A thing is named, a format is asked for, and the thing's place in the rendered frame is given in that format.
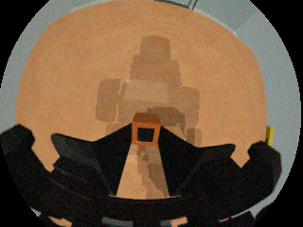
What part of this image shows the orange block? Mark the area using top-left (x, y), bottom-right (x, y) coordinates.
top-left (132, 113), bottom-right (160, 147)

